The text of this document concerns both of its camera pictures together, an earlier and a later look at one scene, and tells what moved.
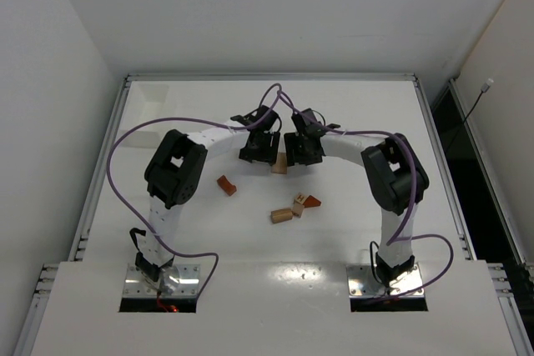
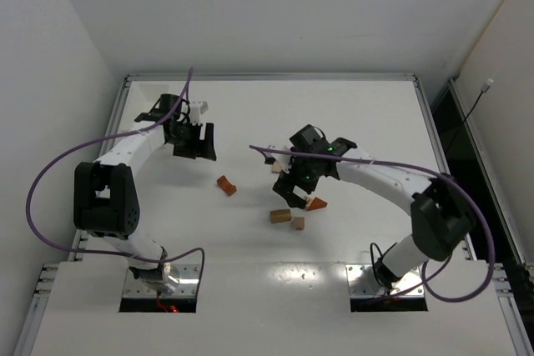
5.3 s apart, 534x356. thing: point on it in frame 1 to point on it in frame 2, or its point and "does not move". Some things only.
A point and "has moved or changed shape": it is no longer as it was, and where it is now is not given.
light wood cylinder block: [279, 216] does not move
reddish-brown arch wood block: [226, 186] does not move
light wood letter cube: [299, 204] has moved or changed shape
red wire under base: [168, 308] does not move
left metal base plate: [138, 283] does not move
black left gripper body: [259, 152] to [193, 139]
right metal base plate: [361, 283] does not move
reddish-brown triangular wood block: [311, 202] has moved or changed shape
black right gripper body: [300, 156] to [292, 181]
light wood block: [280, 166] does not move
